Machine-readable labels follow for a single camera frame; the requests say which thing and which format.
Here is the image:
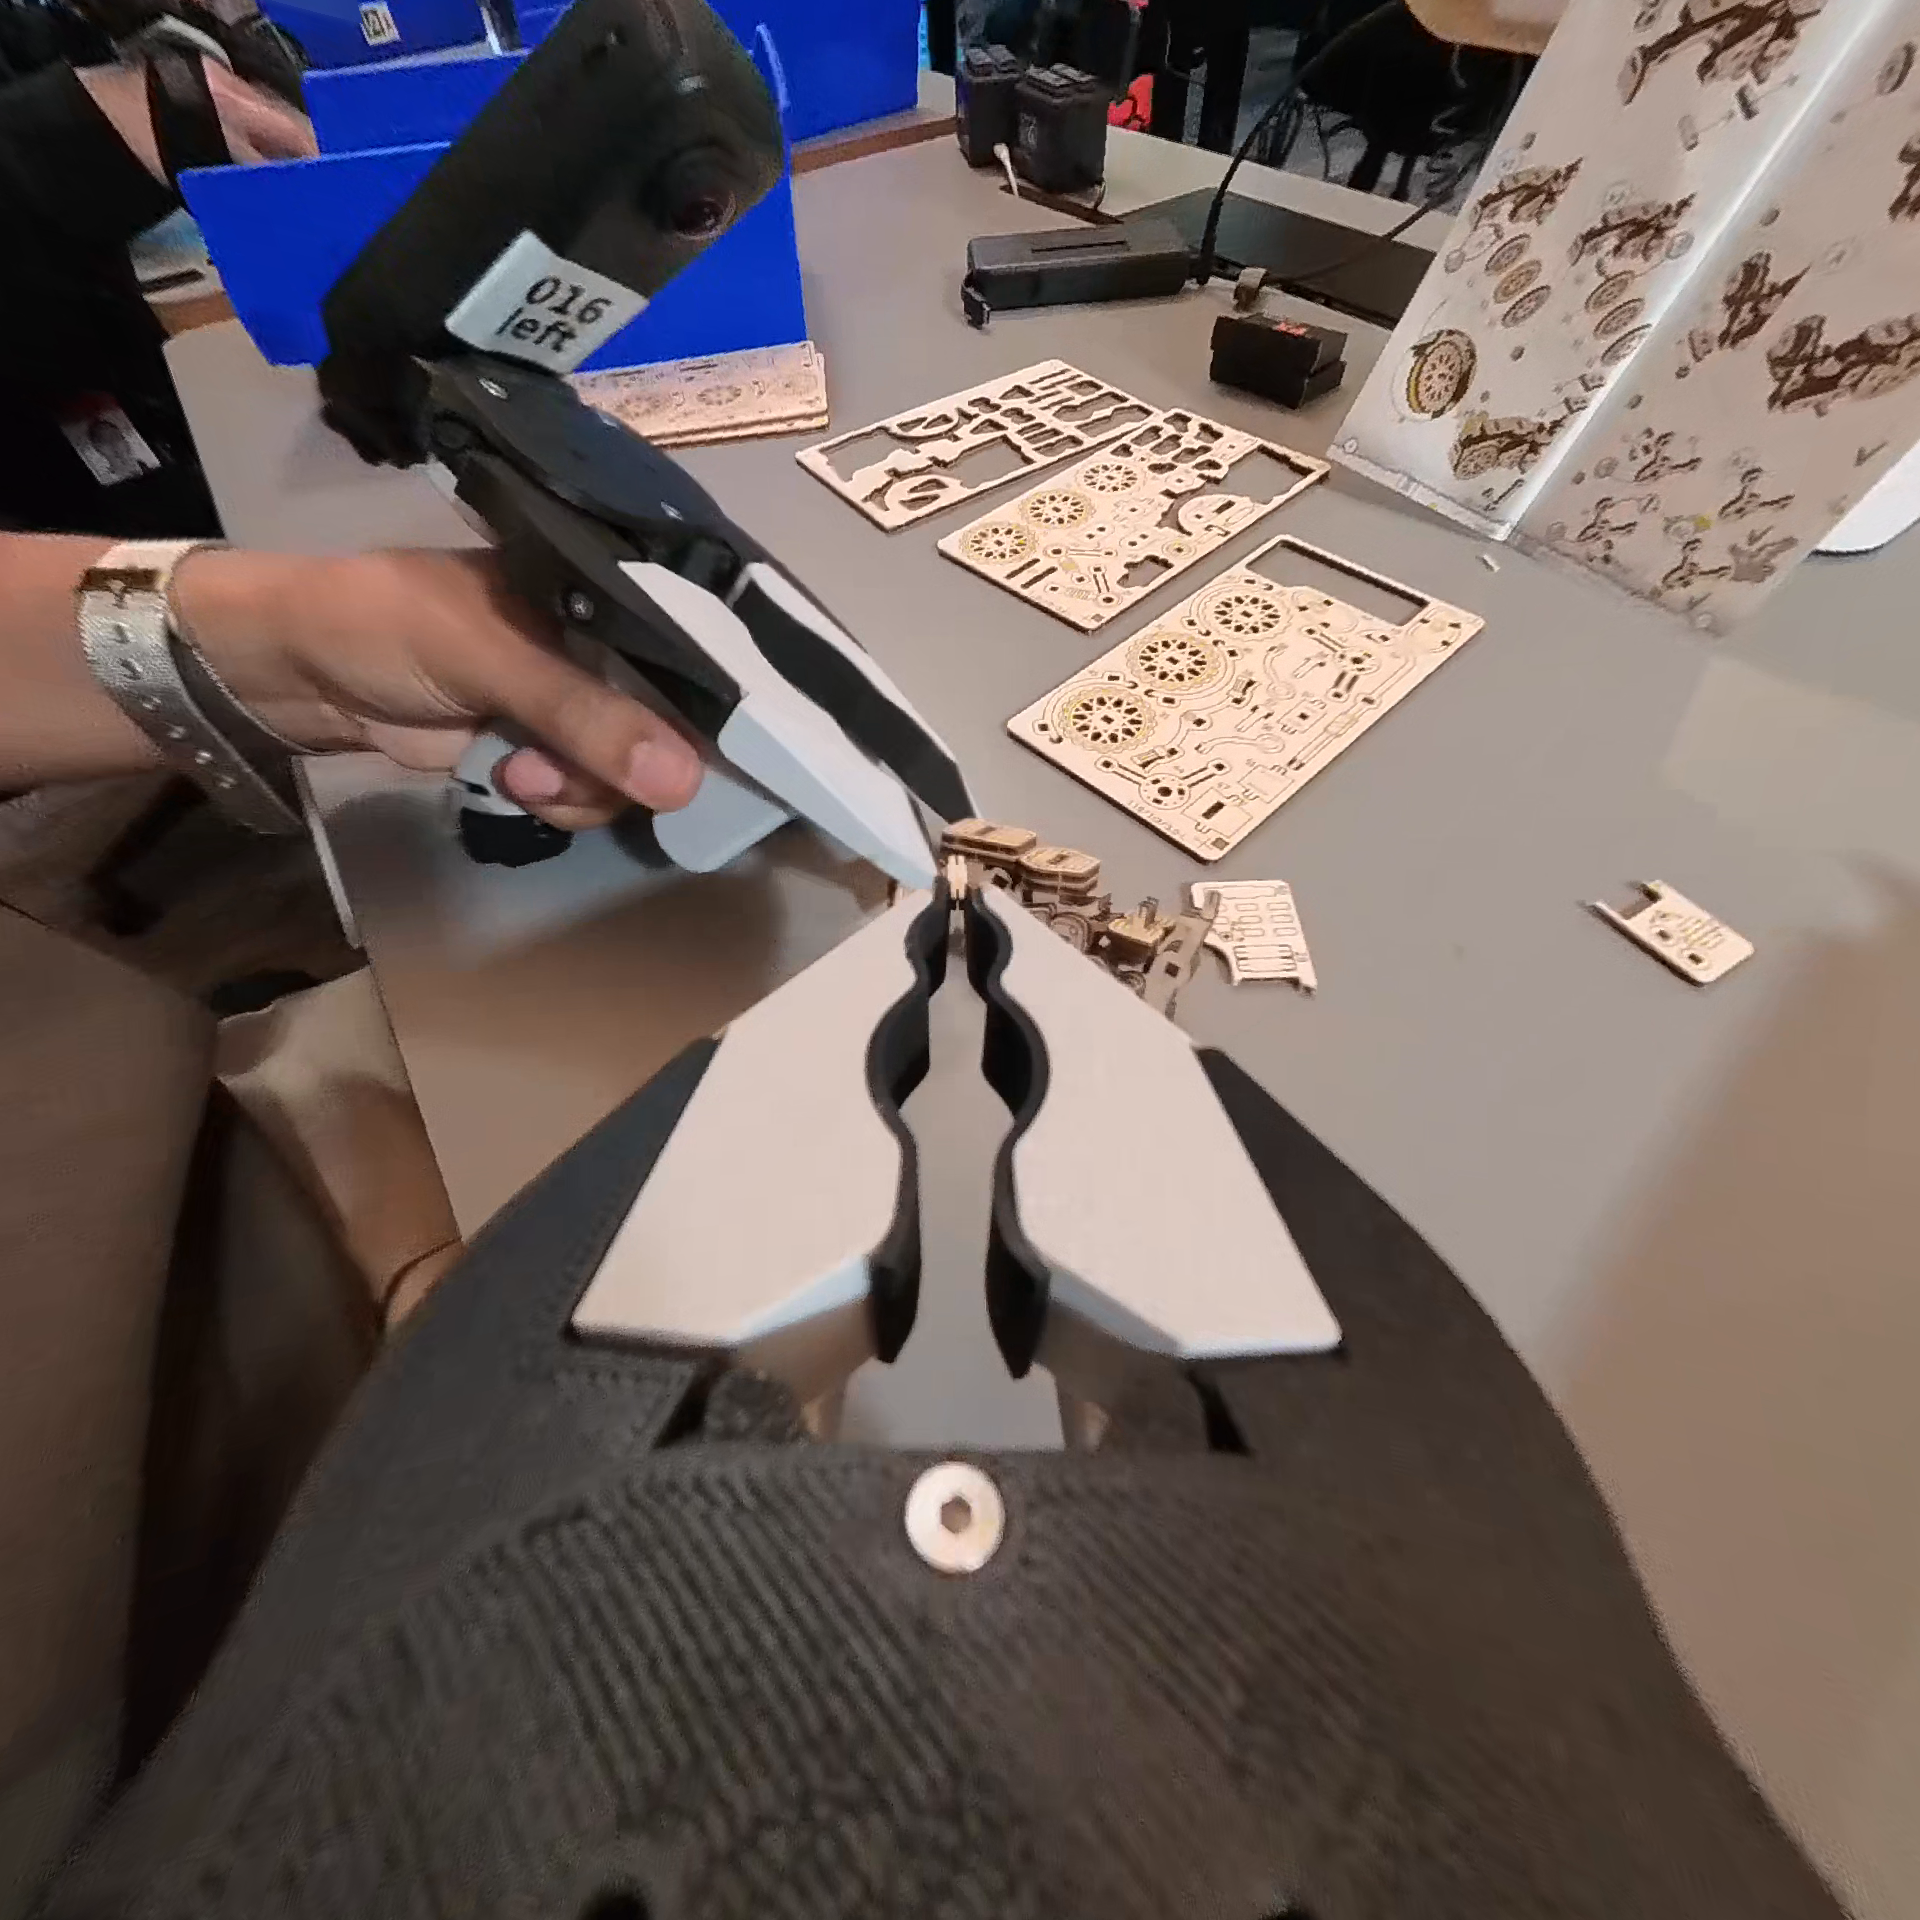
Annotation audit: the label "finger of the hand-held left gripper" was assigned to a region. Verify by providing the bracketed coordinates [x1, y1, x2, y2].
[618, 562, 948, 892]
[734, 559, 983, 828]

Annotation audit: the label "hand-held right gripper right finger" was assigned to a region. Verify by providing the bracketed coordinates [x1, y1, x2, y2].
[965, 888, 1344, 1455]

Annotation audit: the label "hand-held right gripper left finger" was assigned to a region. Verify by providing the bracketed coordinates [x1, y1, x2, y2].
[570, 896, 963, 1443]

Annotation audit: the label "wooden motorcycle model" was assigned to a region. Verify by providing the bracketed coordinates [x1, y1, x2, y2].
[936, 817, 1218, 1010]

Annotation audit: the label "grey desk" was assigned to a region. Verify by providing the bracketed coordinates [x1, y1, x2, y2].
[157, 90, 1920, 1920]

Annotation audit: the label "person's left hand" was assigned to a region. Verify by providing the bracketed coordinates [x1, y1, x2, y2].
[180, 543, 709, 832]

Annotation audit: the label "laser-cut wooden parts sheet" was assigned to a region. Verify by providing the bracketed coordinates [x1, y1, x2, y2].
[794, 360, 1191, 538]
[1008, 532, 1489, 869]
[936, 438, 1335, 634]

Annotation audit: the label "stacked wooden parts sheets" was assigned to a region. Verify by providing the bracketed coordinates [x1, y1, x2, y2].
[574, 342, 832, 450]

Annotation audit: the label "small slotted wooden panel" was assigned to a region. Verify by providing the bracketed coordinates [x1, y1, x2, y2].
[1192, 879, 1321, 997]

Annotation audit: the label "silver wristwatch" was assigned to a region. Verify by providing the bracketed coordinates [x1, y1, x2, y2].
[74, 537, 313, 839]

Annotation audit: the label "black power bank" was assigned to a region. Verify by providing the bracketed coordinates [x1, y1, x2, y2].
[960, 221, 1199, 329]

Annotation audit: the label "small black box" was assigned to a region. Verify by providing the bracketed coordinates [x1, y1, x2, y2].
[1207, 307, 1351, 410]

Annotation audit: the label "black battery charger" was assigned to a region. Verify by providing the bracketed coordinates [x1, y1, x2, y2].
[955, 44, 1035, 170]
[1012, 66, 1117, 209]

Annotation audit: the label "small notched wooden panel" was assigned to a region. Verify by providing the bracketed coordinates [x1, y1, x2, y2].
[1586, 879, 1758, 990]

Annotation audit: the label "person's olive clothing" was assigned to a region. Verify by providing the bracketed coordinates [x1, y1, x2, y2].
[0, 780, 469, 1920]

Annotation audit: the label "black flat laptop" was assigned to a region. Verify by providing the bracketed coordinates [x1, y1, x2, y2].
[1170, 186, 1446, 329]

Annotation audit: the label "printed instruction booklet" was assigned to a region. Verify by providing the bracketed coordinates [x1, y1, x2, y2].
[1327, 0, 1920, 640]

